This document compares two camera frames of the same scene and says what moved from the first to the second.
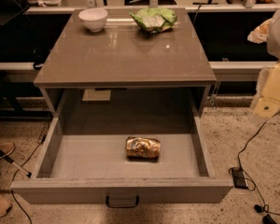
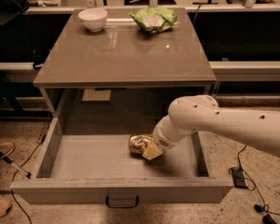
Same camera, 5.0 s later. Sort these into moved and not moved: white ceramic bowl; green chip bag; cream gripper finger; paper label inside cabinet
Moved: cream gripper finger
Not moved: paper label inside cabinet; green chip bag; white ceramic bowl
